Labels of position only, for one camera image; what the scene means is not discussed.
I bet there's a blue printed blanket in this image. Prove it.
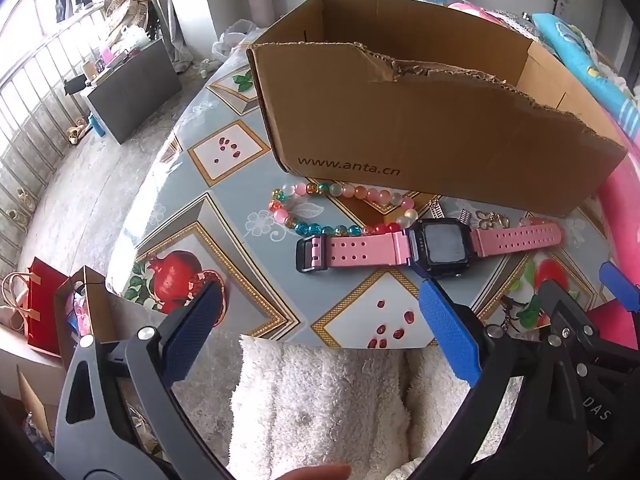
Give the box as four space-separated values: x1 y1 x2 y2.
530 12 640 141

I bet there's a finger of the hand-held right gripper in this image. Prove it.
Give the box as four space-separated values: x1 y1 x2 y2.
597 260 640 311
535 279 608 361

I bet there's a white fluffy garment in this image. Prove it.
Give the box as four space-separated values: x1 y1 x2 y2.
227 335 481 480

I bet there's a silver metal link bracelet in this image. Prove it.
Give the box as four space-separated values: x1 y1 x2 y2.
425 199 473 226

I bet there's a pink strap digital watch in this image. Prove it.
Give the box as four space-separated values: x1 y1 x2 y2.
295 217 563 281

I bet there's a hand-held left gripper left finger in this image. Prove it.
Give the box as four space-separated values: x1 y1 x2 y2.
52 279 237 480

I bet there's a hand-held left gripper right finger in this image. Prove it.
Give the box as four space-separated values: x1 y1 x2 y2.
407 276 592 480

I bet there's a white plastic bag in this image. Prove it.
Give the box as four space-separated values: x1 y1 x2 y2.
212 19 258 58

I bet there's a dark grey cabinet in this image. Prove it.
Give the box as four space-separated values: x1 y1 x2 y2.
82 37 183 145

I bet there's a brown cardboard box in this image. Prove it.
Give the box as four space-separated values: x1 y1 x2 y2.
246 0 628 218

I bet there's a red paper bag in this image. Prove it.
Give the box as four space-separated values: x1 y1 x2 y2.
25 257 73 358

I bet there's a metal balcony railing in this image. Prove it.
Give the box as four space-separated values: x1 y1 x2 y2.
0 0 151 261

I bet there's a multicolour crackle bead bracelet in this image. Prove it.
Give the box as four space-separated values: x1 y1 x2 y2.
269 182 363 238

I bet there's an open brown carton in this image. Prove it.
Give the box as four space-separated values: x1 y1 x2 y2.
54 266 121 371

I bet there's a person's left hand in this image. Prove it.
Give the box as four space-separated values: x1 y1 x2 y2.
277 464 352 480

